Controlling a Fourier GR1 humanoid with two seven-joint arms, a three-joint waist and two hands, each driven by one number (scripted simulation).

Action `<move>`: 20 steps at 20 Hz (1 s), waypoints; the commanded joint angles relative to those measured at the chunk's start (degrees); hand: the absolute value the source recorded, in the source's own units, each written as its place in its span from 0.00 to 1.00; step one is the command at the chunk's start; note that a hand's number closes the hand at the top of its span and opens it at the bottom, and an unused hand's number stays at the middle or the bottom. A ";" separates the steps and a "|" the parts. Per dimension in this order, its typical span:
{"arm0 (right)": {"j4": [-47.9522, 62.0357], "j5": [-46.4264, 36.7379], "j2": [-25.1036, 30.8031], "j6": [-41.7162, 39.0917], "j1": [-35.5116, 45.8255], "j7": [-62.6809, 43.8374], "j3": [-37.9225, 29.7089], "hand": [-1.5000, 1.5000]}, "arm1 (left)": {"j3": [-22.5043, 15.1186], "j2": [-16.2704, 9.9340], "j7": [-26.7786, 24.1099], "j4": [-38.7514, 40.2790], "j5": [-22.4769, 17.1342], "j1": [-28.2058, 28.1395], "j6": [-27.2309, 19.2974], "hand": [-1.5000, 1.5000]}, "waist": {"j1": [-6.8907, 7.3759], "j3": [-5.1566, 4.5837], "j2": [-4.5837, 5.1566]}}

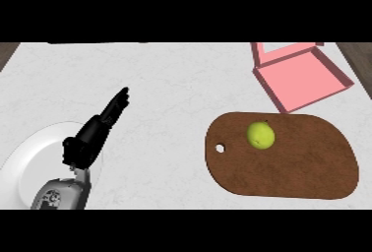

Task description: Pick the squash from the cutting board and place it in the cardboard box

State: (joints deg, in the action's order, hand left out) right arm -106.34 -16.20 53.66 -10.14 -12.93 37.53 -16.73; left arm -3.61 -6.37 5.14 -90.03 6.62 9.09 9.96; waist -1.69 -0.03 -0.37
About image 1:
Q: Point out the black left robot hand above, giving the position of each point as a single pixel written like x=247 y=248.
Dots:
x=92 y=138

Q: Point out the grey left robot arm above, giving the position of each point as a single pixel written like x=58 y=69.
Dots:
x=61 y=193

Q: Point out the yellow-green squash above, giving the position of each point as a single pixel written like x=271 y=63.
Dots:
x=260 y=135

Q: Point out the brown wooden cutting board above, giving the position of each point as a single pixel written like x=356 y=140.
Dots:
x=285 y=164

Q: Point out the pink open cardboard box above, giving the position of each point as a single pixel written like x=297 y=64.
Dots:
x=303 y=78

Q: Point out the white round plate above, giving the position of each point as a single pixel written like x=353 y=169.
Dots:
x=29 y=164

